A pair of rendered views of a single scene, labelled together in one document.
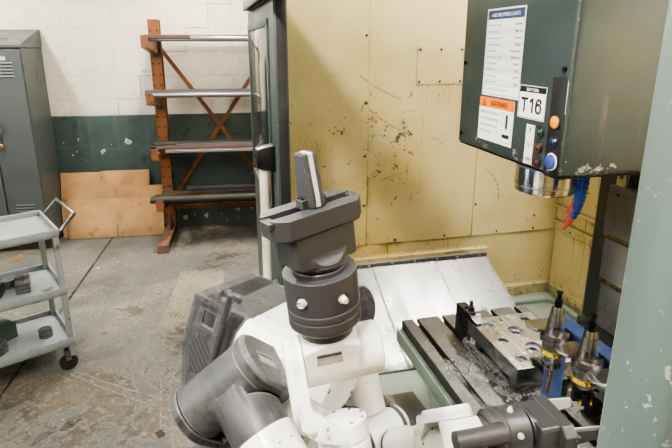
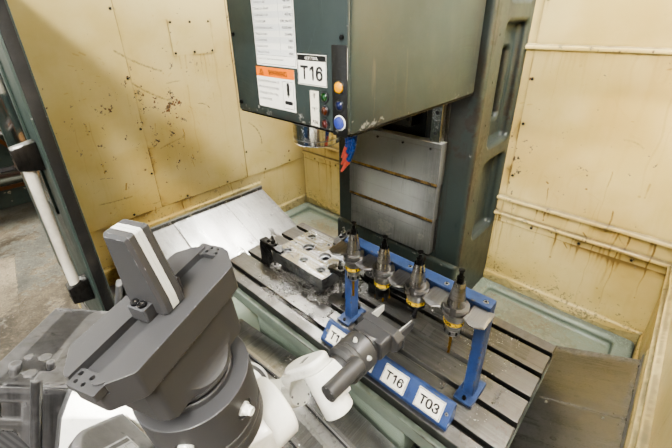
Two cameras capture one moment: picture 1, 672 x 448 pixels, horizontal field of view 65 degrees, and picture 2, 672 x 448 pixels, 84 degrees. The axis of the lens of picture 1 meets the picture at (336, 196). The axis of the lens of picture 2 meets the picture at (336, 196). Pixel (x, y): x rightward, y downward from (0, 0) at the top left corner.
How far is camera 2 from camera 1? 34 cm
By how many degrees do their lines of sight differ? 32
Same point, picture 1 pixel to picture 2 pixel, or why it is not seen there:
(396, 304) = not seen: hidden behind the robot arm
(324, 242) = (199, 352)
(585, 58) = (357, 26)
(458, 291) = (249, 222)
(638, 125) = (394, 82)
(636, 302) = not seen: outside the picture
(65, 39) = not seen: outside the picture
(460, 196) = (233, 148)
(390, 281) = (193, 231)
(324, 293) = (220, 422)
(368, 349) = (279, 427)
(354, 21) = not seen: outside the picture
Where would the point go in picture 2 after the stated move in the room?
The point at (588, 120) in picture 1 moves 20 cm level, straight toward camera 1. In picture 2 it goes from (364, 83) to (386, 101)
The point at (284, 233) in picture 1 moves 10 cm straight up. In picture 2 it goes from (130, 391) to (72, 240)
